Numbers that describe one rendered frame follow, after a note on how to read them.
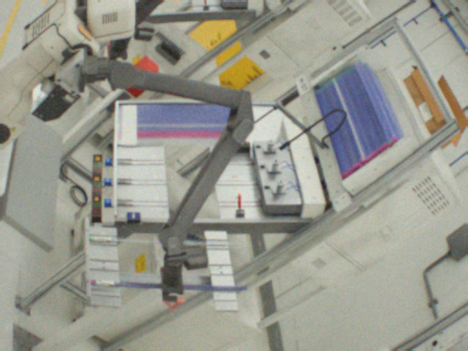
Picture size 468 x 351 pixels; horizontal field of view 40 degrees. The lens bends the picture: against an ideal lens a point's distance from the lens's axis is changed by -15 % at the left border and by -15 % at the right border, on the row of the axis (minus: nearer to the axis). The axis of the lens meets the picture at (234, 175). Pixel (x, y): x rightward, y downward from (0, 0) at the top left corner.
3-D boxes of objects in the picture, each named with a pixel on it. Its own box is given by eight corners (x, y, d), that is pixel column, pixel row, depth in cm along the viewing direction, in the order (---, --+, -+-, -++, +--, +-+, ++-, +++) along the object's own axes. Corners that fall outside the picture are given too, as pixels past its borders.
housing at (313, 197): (297, 230, 271) (304, 203, 261) (277, 143, 306) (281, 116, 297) (318, 230, 272) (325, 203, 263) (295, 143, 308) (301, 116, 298)
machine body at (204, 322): (68, 328, 300) (157, 272, 276) (67, 219, 350) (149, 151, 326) (166, 377, 337) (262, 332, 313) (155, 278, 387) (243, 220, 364)
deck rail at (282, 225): (114, 232, 258) (114, 220, 254) (114, 228, 259) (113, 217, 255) (309, 232, 269) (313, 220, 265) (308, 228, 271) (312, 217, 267)
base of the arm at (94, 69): (81, 46, 196) (82, 71, 189) (107, 45, 199) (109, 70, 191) (78, 68, 202) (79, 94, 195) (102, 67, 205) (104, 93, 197)
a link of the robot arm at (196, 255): (159, 230, 215) (166, 237, 207) (196, 225, 218) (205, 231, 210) (164, 269, 217) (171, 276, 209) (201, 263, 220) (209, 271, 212)
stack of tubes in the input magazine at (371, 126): (341, 177, 257) (398, 136, 247) (313, 90, 294) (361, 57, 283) (359, 194, 264) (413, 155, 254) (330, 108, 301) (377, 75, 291)
